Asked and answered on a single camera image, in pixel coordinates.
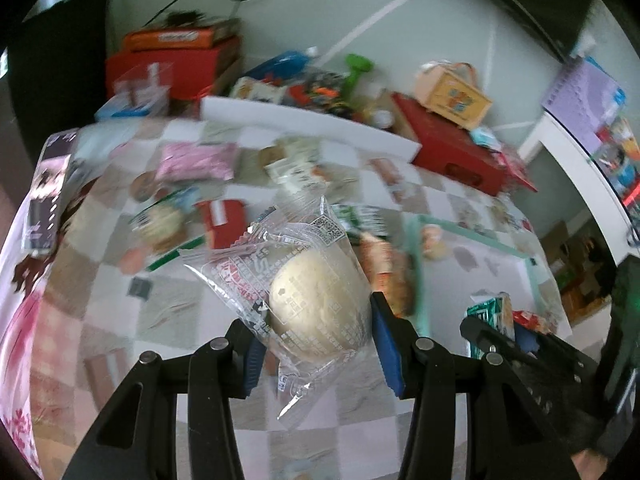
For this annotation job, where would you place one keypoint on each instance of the green dumbbell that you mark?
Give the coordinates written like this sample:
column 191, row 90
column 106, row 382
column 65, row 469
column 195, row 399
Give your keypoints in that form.
column 357, row 66

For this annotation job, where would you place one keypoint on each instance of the teal rimmed white tray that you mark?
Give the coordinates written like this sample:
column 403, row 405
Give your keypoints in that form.
column 476, row 267

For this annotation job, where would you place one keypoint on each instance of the green white biscuit pack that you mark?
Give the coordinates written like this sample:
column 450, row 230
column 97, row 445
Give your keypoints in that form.
column 164, row 225

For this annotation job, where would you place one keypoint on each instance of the large red gift box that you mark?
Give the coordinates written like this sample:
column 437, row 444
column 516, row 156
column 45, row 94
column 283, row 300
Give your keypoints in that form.
column 450, row 151

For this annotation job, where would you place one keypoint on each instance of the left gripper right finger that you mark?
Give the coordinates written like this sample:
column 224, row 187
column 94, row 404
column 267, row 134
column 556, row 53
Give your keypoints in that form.
column 508, row 436

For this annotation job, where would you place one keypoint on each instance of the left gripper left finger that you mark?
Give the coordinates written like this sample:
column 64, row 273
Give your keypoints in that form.
column 134, row 435

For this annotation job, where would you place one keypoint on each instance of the red boxy snack pack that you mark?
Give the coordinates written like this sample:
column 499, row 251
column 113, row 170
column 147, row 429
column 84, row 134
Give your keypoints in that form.
column 224, row 221

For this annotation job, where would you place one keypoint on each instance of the pink snack packet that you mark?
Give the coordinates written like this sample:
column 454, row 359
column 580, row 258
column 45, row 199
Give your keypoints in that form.
column 184, row 161

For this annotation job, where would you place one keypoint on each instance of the orange egg roll bag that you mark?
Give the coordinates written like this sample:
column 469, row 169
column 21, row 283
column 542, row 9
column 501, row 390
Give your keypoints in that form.
column 389, row 271

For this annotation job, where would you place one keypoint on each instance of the white foam board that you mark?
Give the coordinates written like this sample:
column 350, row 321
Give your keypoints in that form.
column 295, row 120

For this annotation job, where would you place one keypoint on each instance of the white desk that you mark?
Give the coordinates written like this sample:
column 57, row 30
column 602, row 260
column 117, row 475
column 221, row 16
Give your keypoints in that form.
column 599, row 196

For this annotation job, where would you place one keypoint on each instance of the blue liquid plastic bottle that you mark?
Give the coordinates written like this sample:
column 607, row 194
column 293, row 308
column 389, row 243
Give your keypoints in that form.
column 284, row 66

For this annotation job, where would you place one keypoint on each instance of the white rice cracker bag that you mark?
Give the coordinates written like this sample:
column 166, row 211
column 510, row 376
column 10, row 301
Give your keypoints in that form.
column 293, row 163

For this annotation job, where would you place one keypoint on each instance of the peach jelly cup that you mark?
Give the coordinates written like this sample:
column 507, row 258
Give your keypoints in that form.
column 433, row 247

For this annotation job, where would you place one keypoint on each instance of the purple perforated board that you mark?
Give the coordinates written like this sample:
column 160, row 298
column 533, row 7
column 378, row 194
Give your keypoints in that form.
column 584, row 99

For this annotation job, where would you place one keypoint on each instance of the orange handled gift box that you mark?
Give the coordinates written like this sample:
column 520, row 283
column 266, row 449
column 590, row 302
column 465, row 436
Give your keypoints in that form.
column 451, row 91

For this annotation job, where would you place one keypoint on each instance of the stacked red orange boxes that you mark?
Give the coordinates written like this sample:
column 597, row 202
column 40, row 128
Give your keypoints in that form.
column 198, row 54

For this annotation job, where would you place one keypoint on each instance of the checkered patterned tablecloth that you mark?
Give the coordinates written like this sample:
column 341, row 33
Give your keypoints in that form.
column 77, row 335

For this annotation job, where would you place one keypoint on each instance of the green popcorn snack bag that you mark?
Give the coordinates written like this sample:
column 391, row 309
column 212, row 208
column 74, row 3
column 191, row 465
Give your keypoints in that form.
column 497, row 315

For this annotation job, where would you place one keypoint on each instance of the clear round bun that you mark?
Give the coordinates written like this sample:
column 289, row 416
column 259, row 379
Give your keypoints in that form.
column 295, row 282

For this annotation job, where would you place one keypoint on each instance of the clear plastic box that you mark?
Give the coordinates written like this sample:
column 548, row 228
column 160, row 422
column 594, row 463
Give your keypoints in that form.
column 144, row 91

